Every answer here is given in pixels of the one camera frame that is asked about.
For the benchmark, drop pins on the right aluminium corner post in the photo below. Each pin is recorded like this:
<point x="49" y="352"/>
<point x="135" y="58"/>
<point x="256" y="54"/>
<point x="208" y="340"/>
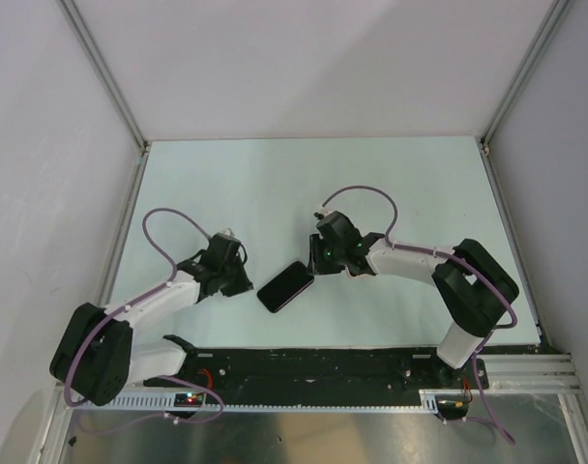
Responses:
<point x="527" y="66"/>

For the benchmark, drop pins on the pink phone case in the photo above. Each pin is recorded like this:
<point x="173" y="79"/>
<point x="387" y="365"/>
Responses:
<point x="350" y="275"/>

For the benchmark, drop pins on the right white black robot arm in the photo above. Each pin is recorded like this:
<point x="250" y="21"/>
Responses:
<point x="476" y="290"/>

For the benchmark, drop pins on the black phone case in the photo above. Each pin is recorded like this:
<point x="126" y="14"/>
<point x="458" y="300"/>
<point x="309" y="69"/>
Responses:
<point x="270" y="307"/>

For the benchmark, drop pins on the controller board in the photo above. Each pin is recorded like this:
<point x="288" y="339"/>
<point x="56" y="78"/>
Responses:
<point x="189" y="399"/>
<point x="452" y="409"/>

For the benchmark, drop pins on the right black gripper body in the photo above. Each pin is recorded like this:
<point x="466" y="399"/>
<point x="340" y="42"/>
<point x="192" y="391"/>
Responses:
<point x="326" y="259"/>

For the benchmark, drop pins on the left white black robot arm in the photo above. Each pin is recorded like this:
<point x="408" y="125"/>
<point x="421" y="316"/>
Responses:
<point x="99" y="353"/>

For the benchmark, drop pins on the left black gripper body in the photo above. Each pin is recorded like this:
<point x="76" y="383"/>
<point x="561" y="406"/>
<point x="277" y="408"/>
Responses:
<point x="234" y="279"/>

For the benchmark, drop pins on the small black phone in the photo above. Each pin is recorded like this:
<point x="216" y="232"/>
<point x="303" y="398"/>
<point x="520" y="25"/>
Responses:
<point x="285" y="287"/>

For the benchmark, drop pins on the left aluminium corner post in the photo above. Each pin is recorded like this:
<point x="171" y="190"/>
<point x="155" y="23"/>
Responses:
<point x="96" y="59"/>

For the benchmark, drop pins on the aluminium corner post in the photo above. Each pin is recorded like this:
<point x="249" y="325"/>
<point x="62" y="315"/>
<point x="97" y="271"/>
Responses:
<point x="527" y="66"/>
<point x="96" y="59"/>

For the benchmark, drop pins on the right controller board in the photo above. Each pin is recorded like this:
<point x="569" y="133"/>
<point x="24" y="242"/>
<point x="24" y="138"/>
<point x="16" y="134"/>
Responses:
<point x="452" y="409"/>

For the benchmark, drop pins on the left controller board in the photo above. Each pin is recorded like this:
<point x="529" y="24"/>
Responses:
<point x="189" y="399"/>

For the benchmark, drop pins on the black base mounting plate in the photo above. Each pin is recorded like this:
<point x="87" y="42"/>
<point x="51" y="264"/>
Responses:
<point x="342" y="378"/>

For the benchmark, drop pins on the aluminium front frame rail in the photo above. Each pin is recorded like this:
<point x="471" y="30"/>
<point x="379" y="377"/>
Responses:
<point x="538" y="372"/>

